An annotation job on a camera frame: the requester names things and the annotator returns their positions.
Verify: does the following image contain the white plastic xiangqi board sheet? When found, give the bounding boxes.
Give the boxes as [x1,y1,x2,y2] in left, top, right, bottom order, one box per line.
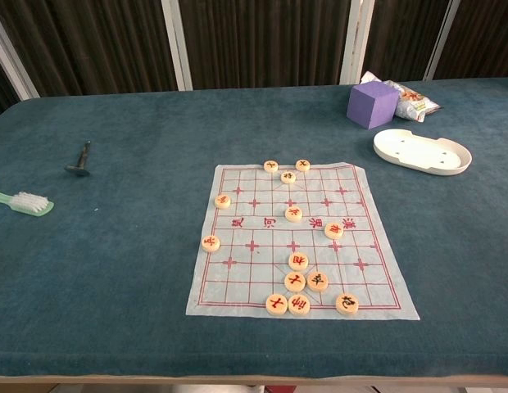
[185,161,421,322]

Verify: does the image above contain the purple foam cube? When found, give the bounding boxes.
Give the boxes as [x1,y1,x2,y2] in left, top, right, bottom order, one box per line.
[347,80,401,131]

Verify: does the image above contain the teal velvet tablecloth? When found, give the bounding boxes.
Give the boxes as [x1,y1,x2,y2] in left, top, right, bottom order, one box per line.
[0,77,508,380]

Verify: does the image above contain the white oval plastic tray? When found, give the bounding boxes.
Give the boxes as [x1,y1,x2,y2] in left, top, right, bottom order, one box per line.
[372,128,474,178]

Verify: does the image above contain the dark metal bolt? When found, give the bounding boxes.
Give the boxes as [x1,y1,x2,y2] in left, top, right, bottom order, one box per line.
[64,140,93,178]

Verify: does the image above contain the white snack bag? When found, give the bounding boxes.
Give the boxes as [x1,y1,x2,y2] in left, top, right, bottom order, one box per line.
[359,70,442,124]

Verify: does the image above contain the green toothbrush white bristles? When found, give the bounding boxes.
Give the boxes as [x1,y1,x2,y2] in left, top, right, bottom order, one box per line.
[0,187,56,217]

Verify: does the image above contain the white frame post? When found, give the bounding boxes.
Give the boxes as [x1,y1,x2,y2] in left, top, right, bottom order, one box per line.
[0,16,41,101]
[160,0,194,92]
[423,0,462,81]
[338,0,376,86]

